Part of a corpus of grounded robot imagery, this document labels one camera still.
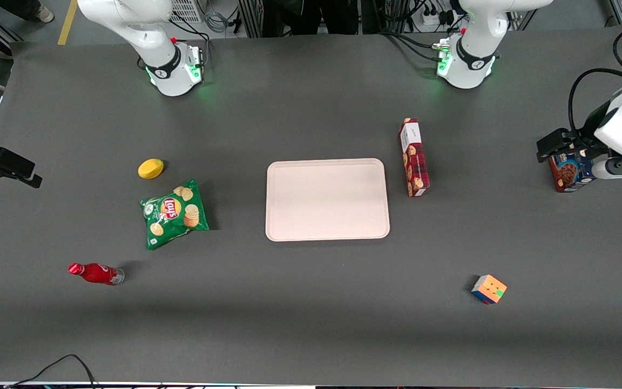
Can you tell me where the pale pink plastic tray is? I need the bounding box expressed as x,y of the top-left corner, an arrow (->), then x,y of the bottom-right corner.
265,158 -> 391,242

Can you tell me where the yellow lemon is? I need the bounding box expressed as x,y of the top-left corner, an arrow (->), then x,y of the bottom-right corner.
137,158 -> 165,180

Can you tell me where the red cola bottle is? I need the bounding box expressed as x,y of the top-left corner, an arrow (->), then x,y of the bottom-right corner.
68,263 -> 126,286

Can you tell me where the aluminium frame post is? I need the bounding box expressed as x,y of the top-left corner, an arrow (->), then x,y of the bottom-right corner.
237,0 -> 264,38

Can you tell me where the black right arm base cable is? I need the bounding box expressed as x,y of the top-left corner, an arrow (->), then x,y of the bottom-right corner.
172,16 -> 212,68

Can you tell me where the person in dark trousers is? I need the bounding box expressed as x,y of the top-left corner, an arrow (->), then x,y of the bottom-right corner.
261,0 -> 360,37

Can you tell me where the white power strip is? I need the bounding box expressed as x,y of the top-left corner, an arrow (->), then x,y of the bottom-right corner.
421,6 -> 455,28

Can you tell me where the blue cookie box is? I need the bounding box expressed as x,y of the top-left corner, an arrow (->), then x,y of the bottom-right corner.
547,151 -> 598,193

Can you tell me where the grey coiled cable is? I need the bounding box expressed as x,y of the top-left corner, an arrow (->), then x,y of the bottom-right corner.
203,0 -> 232,34

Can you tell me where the black cable at table edge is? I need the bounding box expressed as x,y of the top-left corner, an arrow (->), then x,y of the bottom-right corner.
6,354 -> 98,389

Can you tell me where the green Lays chips bag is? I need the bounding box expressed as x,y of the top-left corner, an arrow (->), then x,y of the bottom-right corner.
139,178 -> 211,251

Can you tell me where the colourful Rubik's cube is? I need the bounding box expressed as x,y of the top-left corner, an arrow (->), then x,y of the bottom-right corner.
471,274 -> 508,305

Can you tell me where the red cookie box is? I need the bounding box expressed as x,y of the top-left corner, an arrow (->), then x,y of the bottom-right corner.
398,118 -> 431,198

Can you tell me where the white ventilated box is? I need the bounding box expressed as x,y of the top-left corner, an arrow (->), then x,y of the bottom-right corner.
170,0 -> 205,24

